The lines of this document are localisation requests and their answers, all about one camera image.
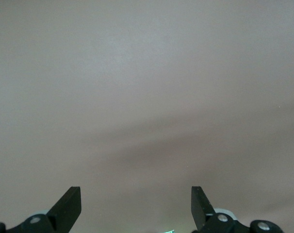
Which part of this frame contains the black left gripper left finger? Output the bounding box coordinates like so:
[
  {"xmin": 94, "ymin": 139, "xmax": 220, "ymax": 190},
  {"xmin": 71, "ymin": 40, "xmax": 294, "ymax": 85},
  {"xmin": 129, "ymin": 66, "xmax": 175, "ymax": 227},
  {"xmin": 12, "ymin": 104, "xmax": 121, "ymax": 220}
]
[{"xmin": 0, "ymin": 186, "xmax": 82, "ymax": 233}]

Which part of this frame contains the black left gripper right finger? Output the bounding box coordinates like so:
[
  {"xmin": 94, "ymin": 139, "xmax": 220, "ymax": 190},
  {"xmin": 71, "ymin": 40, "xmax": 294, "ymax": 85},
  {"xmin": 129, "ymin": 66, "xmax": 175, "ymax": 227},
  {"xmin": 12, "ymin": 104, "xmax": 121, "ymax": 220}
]
[{"xmin": 191, "ymin": 186, "xmax": 284, "ymax": 233}]

